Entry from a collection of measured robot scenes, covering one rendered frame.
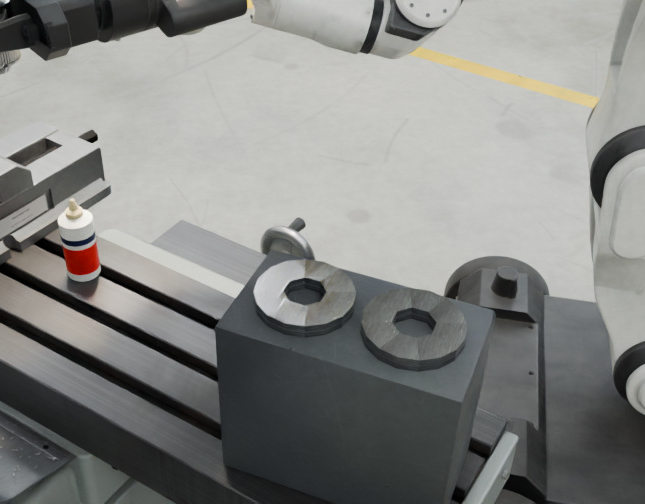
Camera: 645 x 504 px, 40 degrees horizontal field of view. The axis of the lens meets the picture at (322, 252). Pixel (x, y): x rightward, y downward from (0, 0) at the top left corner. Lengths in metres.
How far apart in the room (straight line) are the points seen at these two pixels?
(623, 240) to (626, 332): 0.21
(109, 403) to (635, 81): 0.70
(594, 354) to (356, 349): 0.87
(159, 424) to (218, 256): 0.57
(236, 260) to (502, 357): 0.46
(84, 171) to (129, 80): 2.32
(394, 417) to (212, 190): 2.17
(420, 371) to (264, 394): 0.15
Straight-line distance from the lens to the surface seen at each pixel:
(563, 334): 1.59
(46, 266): 1.16
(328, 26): 1.02
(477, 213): 2.83
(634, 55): 1.11
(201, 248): 1.48
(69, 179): 1.22
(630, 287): 1.29
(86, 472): 1.06
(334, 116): 3.27
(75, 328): 1.06
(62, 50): 0.92
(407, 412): 0.74
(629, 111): 1.14
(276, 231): 1.59
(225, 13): 1.00
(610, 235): 1.18
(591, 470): 1.40
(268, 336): 0.75
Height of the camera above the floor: 1.61
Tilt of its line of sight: 38 degrees down
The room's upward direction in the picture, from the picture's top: 2 degrees clockwise
